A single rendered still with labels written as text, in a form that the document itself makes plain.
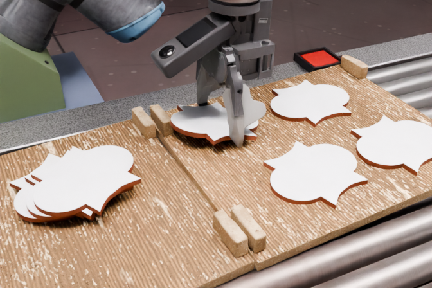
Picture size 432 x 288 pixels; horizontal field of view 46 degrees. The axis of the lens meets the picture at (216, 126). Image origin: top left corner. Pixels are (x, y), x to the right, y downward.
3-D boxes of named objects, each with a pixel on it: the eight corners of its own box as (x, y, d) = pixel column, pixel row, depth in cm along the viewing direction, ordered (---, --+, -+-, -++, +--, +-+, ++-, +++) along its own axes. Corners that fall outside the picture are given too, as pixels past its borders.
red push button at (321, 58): (298, 61, 105) (299, 54, 104) (323, 55, 107) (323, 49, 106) (314, 73, 100) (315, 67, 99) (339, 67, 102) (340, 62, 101)
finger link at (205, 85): (227, 105, 86) (243, 71, 78) (196, 112, 83) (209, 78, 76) (220, 90, 87) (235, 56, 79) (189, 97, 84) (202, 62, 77)
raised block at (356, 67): (339, 67, 98) (341, 54, 96) (346, 65, 98) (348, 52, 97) (359, 80, 93) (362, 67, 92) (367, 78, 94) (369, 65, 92)
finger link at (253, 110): (276, 140, 74) (265, 78, 73) (241, 150, 72) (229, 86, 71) (265, 139, 77) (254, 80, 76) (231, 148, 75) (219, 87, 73)
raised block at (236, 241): (211, 227, 62) (211, 211, 61) (224, 222, 63) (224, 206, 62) (236, 260, 58) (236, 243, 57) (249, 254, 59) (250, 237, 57)
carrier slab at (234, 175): (147, 123, 84) (146, 115, 83) (341, 70, 100) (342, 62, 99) (257, 272, 59) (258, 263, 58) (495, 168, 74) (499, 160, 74)
